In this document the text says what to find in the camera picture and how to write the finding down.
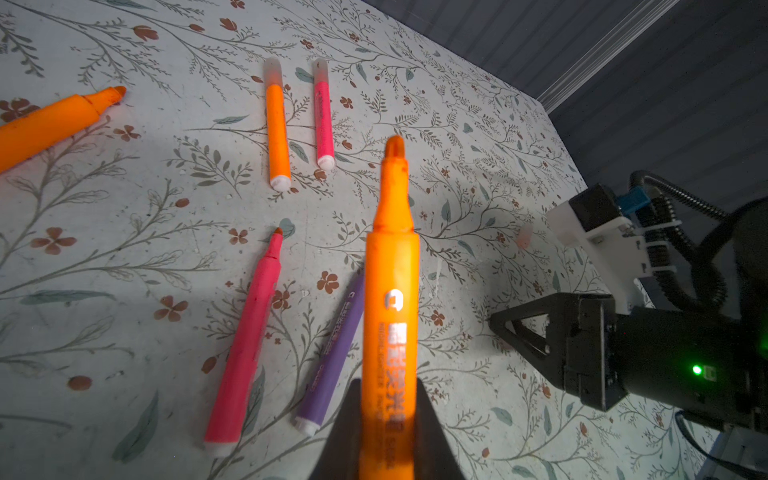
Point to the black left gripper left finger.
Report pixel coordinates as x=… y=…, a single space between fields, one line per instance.
x=340 y=456

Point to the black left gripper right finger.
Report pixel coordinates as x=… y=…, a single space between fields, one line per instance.
x=434 y=459

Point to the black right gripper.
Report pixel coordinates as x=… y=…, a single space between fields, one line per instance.
x=711 y=367

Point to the pink marker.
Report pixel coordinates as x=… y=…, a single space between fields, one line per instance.
x=323 y=118
x=228 y=416

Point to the translucent pen cap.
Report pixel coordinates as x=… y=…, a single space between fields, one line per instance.
x=524 y=237

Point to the purple marker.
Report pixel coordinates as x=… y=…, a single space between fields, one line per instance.
x=323 y=382

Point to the lone orange marker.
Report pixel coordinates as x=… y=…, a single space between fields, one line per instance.
x=41 y=129

